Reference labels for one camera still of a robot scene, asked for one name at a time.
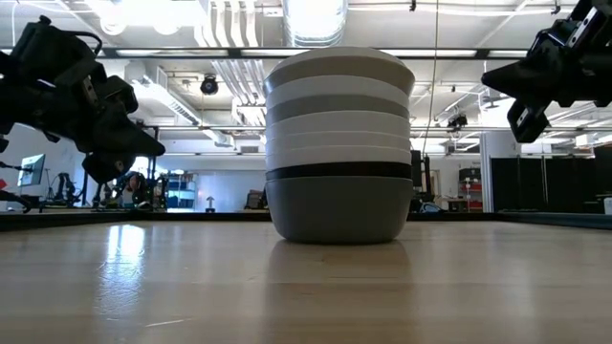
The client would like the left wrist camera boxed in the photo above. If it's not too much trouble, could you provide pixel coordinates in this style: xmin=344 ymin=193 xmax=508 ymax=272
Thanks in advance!
xmin=9 ymin=14 xmax=109 ymax=90

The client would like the dark grey bowl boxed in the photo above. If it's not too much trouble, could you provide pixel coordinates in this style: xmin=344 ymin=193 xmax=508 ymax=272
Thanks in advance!
xmin=265 ymin=175 xmax=415 ymax=246

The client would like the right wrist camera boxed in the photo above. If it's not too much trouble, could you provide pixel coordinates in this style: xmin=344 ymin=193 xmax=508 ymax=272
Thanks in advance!
xmin=566 ymin=0 xmax=612 ymax=54

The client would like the large beige bowl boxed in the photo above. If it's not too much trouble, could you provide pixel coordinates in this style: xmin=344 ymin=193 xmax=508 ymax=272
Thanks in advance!
xmin=263 ymin=53 xmax=417 ymax=97

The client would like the equipment rack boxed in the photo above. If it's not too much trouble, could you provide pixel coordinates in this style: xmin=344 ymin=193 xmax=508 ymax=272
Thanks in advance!
xmin=458 ymin=166 xmax=484 ymax=214

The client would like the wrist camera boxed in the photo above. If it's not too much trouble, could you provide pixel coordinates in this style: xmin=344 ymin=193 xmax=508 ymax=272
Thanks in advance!
xmin=9 ymin=14 xmax=109 ymax=90
xmin=566 ymin=0 xmax=612 ymax=54

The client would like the thin hanging cable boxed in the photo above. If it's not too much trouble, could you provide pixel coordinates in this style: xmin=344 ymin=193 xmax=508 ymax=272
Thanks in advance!
xmin=422 ymin=0 xmax=440 ymax=155

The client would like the blue storage shelf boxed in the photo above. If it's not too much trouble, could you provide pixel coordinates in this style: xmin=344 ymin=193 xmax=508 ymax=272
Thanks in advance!
xmin=165 ymin=171 xmax=197 ymax=209

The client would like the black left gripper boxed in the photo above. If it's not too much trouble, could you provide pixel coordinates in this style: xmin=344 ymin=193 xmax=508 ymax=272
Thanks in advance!
xmin=23 ymin=71 xmax=166 ymax=185

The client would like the black partition panel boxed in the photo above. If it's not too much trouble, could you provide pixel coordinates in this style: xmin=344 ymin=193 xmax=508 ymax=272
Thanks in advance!
xmin=490 ymin=156 xmax=612 ymax=215

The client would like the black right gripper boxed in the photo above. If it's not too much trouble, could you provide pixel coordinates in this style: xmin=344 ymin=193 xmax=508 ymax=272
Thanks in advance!
xmin=481 ymin=17 xmax=612 ymax=145

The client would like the computer monitor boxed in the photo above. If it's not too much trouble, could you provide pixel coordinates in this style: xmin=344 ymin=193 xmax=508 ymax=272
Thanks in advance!
xmin=17 ymin=153 xmax=47 ymax=188

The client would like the black bowl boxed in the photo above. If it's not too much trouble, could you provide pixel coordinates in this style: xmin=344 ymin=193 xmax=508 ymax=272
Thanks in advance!
xmin=265 ymin=161 xmax=413 ymax=183

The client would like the black hanging camera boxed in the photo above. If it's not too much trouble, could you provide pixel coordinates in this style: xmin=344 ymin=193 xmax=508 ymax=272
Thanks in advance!
xmin=199 ymin=74 xmax=220 ymax=97
xmin=447 ymin=112 xmax=470 ymax=131

